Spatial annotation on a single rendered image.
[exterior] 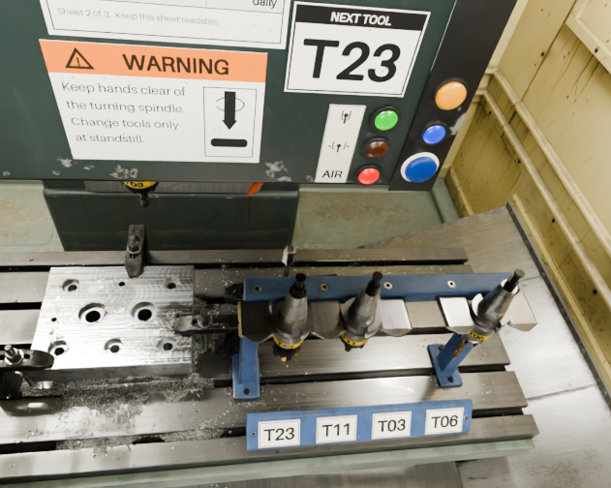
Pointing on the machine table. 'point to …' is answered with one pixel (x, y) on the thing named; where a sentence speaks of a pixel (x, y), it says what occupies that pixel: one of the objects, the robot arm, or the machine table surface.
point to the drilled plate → (161, 364)
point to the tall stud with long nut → (289, 259)
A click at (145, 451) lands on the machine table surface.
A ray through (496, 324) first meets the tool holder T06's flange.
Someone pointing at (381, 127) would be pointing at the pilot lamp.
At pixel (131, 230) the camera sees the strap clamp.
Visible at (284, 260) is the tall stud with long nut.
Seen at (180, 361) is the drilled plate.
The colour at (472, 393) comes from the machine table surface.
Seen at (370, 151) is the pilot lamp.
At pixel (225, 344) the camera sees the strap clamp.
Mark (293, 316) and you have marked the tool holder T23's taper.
